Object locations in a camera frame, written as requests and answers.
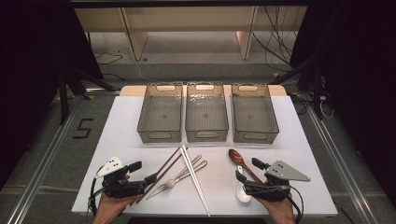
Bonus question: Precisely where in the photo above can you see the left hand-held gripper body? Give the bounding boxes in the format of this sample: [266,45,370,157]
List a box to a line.
[93,156,148,200]

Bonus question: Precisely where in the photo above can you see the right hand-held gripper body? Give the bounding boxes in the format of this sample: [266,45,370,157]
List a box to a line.
[242,160,312,203]

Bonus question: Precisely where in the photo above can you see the white ceramic spoon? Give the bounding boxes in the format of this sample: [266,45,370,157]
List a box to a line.
[235,164,252,203]

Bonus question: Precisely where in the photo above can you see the brown wooden spoon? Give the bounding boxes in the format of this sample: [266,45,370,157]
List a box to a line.
[228,148,264,185]

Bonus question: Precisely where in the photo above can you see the silver forks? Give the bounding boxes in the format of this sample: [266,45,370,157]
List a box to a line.
[145,160,208,201]

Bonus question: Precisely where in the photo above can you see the transparent grey plastic bin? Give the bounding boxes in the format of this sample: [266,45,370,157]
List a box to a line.
[185,81,230,143]
[136,82,184,144]
[231,82,280,145]

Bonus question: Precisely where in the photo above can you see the person's right hand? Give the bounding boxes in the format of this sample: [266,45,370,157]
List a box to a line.
[255,192,297,224]

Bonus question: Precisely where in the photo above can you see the person's left hand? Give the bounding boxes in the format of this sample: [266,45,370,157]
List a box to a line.
[92,193,143,224]

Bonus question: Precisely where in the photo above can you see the black metal stand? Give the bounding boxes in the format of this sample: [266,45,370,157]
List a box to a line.
[270,57,325,121]
[56,66,117,126]

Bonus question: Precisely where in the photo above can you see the black curtain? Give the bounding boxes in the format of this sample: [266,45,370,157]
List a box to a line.
[0,0,105,189]
[290,0,396,208]

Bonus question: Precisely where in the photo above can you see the beige wooden desk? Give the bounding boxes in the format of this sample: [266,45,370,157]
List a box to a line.
[74,6,308,62]

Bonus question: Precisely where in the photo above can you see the black overhead bar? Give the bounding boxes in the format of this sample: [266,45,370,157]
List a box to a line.
[68,0,312,9]

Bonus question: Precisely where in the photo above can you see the right hand-held gripper black cable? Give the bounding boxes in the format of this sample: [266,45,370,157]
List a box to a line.
[287,186,305,224]

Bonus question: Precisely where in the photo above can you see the aluminium floor rail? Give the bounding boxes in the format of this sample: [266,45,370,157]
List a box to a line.
[6,95,86,224]
[302,92,380,224]

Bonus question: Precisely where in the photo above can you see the white cable with plug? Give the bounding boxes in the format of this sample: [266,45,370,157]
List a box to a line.
[318,94,336,120]

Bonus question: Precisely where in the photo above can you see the white floor cable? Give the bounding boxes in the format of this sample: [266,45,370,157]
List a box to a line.
[133,58,152,82]

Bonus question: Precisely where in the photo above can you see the black floor cable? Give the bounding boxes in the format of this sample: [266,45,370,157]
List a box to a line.
[93,51,124,66]

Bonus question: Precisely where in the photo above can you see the hanging black cables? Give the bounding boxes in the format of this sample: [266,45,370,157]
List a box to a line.
[251,6,301,73]

